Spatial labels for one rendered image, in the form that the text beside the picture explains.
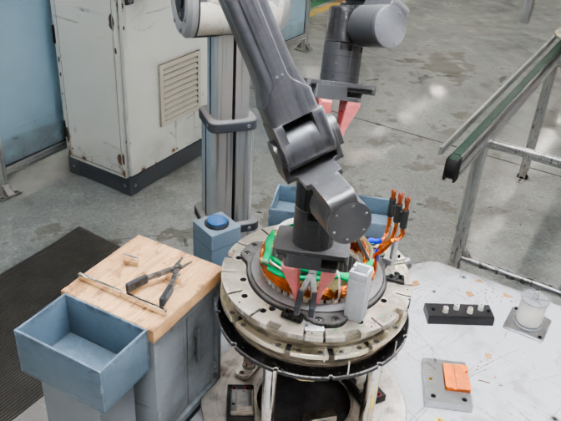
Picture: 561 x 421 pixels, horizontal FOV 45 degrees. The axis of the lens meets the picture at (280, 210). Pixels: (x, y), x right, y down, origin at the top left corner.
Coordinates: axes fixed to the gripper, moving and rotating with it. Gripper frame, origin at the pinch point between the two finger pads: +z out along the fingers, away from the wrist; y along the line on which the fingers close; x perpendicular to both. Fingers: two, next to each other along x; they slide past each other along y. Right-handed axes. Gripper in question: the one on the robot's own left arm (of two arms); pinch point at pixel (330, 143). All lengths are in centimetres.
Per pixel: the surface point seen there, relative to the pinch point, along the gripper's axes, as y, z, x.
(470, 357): 41, 44, 30
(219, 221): -14.9, 20.7, 31.3
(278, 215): -3.2, 18.5, 32.3
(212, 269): -15.5, 25.2, 13.0
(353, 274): 4.9, 18.1, -6.7
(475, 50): 195, -51, 487
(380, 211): 18.9, 16.6, 38.0
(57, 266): -79, 81, 185
